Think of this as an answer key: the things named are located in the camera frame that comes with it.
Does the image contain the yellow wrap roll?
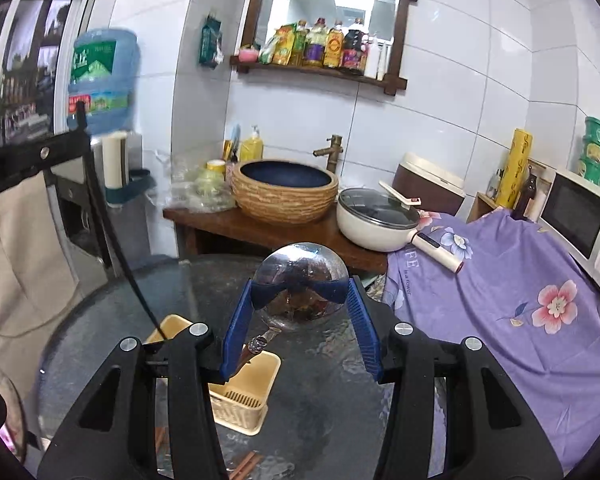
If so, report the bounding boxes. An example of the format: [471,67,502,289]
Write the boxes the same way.
[495,128,532,209]

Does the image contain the white microwave oven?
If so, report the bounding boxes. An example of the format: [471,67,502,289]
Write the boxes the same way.
[536,167,600,293]

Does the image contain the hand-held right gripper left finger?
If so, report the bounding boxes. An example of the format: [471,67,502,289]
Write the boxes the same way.
[37,280,258,480]

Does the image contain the purple label bottle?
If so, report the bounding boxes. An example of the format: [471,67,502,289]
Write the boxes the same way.
[304,17,329,69]

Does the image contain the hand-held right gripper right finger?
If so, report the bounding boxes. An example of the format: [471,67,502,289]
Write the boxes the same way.
[347,276,566,480]

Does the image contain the white water dispenser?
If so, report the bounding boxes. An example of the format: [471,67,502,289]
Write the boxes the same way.
[45,132,153,271]

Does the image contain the wooden box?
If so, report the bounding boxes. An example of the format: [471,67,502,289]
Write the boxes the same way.
[467,192,511,224]

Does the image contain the yellow seasoning packet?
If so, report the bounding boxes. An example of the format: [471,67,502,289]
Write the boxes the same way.
[272,24,297,66]

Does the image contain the blue yellow brush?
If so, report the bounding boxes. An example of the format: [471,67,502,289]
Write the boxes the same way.
[223,124,242,162]

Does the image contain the blue water jug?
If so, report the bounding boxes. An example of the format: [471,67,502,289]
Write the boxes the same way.
[67,27,142,136]

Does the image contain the green wall packet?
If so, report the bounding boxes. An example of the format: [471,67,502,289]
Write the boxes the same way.
[198,10,224,68]

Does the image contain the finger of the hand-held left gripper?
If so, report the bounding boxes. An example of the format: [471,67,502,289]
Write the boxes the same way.
[0,130,93,203]

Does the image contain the yellow dish soap bottle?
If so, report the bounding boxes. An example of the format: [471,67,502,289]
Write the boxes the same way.
[239,125,265,162]

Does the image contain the white paper cup stack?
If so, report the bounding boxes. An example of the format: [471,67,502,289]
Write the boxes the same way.
[102,131,129,192]

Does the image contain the clear plastic bags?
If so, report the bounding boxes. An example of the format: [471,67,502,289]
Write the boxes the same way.
[167,152,238,215]

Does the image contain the dark sauce bottle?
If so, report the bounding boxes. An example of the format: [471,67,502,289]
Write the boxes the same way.
[341,17,369,74]

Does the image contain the woven texture wash basin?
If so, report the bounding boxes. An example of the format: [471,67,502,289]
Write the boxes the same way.
[230,158,340,225]

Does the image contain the orange label bottle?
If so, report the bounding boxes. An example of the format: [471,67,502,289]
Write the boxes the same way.
[324,20,345,70]

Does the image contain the wooden counter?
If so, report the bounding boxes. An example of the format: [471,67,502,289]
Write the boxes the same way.
[162,205,388,276]

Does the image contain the brown white rice cooker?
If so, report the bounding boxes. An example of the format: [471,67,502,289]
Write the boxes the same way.
[391,152,467,217]

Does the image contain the yellow oil bottle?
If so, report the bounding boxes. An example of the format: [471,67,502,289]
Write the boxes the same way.
[293,20,309,67]

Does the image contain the steel ladle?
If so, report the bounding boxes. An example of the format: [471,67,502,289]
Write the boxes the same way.
[237,241,351,367]

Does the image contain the dark glass bottle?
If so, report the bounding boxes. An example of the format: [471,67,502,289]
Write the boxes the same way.
[511,166,538,221]

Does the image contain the white rice paddle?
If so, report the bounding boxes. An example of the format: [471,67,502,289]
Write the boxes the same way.
[378,181,422,207]

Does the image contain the white bottle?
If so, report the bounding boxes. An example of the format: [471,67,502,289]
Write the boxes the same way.
[365,35,382,77]

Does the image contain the brass faucet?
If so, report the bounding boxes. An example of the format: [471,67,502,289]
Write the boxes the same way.
[312,134,344,175]

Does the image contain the brown wooden chopstick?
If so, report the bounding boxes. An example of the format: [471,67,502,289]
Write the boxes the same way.
[228,451,257,480]
[236,454,264,480]

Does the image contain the teal cup holder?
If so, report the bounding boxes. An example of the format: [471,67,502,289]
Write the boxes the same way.
[105,169,157,209]

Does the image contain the glass door display fridge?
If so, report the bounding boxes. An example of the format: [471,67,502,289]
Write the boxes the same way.
[0,0,103,156]

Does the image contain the purple floral cloth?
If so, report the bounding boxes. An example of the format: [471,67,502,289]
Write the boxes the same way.
[380,208,600,471]

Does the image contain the beige plastic utensil holder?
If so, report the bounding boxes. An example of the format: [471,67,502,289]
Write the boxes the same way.
[142,314,283,436]

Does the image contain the white pot with glass lid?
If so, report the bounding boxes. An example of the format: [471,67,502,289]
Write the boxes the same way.
[336,187,466,274]

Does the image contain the beige cloth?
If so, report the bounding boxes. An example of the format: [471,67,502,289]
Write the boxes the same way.
[0,170,86,396]

